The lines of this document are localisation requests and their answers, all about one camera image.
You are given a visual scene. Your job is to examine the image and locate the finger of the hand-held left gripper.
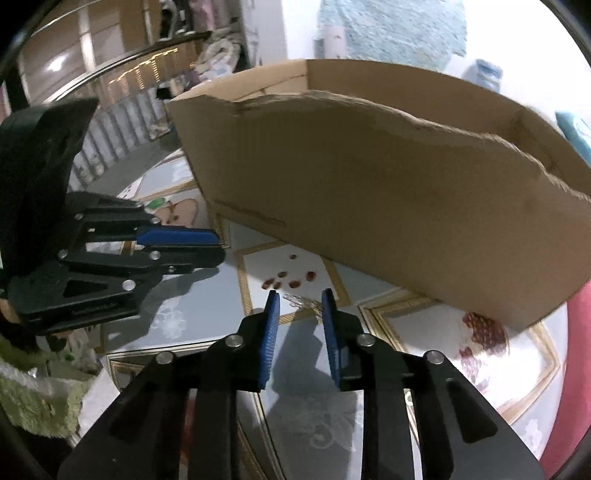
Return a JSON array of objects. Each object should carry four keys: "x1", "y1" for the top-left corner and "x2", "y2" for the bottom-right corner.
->
[
  {"x1": 65, "y1": 191, "x2": 221, "y2": 254},
  {"x1": 7, "y1": 246, "x2": 227, "y2": 335}
]

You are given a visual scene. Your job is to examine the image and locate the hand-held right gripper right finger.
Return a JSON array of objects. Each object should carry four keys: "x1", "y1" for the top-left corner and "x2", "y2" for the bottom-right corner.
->
[{"x1": 321, "y1": 288, "x2": 542, "y2": 480}]

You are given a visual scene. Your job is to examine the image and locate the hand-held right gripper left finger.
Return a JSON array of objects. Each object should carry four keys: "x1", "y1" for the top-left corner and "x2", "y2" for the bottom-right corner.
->
[{"x1": 56, "y1": 290, "x2": 281, "y2": 480}]

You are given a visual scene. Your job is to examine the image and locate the brown cardboard box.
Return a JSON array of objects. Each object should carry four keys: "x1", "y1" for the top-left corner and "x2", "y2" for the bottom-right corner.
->
[{"x1": 167, "y1": 59, "x2": 591, "y2": 330}]

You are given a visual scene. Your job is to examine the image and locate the metal stair railing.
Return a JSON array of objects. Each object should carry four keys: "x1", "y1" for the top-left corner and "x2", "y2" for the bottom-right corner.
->
[{"x1": 0, "y1": 37, "x2": 185, "y2": 185}]

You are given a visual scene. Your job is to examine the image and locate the pile of clothes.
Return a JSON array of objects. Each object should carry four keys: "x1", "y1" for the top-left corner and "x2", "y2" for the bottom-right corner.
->
[{"x1": 194, "y1": 28, "x2": 252, "y2": 86}]

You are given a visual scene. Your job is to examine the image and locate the red floral blanket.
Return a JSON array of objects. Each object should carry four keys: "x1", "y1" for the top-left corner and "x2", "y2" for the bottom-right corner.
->
[{"x1": 540, "y1": 281, "x2": 591, "y2": 476}]

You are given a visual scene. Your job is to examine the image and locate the white cylinder appliance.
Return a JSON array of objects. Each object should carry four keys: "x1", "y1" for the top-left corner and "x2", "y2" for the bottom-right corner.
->
[{"x1": 315, "y1": 21, "x2": 345, "y2": 60}]

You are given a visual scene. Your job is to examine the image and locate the teal patterned cloth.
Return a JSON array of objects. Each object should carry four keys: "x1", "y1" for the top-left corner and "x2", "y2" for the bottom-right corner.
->
[{"x1": 318, "y1": 0, "x2": 467, "y2": 72}]

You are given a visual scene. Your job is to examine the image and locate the blue water jug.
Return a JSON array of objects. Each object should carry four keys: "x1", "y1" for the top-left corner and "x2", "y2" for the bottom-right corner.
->
[{"x1": 473, "y1": 59, "x2": 503, "y2": 90}]

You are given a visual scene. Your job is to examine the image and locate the blue printed pillow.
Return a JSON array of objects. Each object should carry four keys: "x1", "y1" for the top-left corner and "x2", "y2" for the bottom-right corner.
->
[{"x1": 555, "y1": 111, "x2": 591, "y2": 164}]

